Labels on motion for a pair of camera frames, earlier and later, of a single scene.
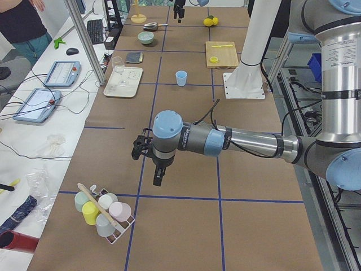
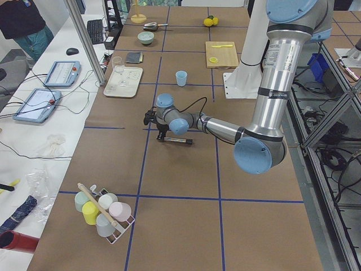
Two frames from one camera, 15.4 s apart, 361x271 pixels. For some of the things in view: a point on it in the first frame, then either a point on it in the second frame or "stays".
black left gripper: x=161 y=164 -> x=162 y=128
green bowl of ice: x=145 y=38 stays
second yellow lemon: x=207 y=22 stays
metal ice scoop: x=152 y=26 stays
